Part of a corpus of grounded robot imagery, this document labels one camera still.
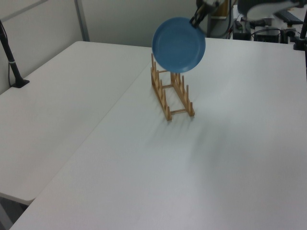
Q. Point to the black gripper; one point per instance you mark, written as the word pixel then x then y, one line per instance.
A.
pixel 209 3

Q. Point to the blue round plate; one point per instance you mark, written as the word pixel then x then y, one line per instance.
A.
pixel 178 45

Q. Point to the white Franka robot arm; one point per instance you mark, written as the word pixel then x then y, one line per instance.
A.
pixel 261 9

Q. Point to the wooden plate rack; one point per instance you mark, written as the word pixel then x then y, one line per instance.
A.
pixel 166 112

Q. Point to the beige board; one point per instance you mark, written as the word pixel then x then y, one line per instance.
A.
pixel 219 12

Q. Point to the black box with green part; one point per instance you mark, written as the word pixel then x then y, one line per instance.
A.
pixel 242 33

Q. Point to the black electronics box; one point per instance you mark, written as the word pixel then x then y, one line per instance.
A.
pixel 267 36

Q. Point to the black keyboard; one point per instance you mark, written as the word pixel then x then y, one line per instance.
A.
pixel 289 16

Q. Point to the white desk device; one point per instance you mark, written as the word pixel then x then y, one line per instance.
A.
pixel 289 32

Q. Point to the black camera stand with tie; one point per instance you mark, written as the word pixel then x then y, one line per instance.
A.
pixel 12 64

